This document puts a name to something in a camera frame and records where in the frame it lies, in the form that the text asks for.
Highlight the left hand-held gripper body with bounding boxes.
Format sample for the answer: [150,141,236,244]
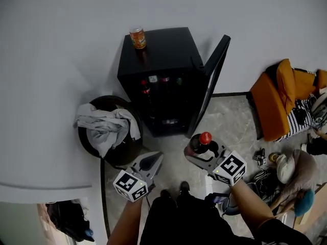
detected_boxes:
[113,159,157,202]

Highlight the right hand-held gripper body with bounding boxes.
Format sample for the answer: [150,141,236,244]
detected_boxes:
[198,150,248,186]

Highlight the dark cola bottle red cap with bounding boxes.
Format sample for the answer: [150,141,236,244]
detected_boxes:
[184,131,218,158]

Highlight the black mini fridge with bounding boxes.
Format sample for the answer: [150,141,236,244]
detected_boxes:
[116,27,231,139]

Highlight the orange soda can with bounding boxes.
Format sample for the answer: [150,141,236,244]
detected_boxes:
[129,27,147,50]

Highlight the person's left forearm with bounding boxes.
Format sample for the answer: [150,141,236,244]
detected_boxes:
[106,199,144,245]

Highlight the person's right forearm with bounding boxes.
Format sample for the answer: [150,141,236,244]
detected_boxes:
[229,180,275,236]

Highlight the round black chair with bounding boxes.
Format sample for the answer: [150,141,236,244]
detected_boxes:
[78,95,154,167]

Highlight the small black hand-held device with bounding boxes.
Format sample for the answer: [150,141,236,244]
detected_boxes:
[253,148,268,166]

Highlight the black device blue screen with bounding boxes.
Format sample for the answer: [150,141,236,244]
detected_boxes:
[204,192,229,206]

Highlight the black plastic stool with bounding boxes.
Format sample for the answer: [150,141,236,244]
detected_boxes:
[221,192,241,216]

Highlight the grey crumpled clothes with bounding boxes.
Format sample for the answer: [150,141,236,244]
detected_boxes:
[74,103,142,158]

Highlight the person's black clothing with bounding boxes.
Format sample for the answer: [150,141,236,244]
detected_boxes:
[139,192,314,245]

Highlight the orange sofa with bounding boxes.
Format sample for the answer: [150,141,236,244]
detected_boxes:
[249,59,327,142]

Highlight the black hanging jacket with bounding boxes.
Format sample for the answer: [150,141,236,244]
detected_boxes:
[45,200,90,242]

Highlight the black and white striped blanket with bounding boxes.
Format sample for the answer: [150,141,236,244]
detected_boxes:
[274,100,320,142]

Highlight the black bag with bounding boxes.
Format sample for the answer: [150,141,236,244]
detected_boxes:
[293,107,307,125]

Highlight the large orange cushion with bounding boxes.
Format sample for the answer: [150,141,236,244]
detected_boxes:
[277,59,297,114]

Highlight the light wooden table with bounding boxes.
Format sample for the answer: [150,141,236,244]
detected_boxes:
[293,182,327,234]

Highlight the square orange cushion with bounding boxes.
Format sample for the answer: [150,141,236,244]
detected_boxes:
[292,69,319,101]

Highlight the grey white backpack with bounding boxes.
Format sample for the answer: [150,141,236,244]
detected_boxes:
[310,87,327,130]

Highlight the grey door panel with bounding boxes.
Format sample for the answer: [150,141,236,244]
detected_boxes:
[0,202,45,245]

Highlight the small orange cushion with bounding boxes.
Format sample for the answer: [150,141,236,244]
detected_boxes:
[316,69,327,89]

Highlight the tangle of black cables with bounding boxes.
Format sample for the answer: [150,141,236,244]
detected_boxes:
[251,167,284,204]

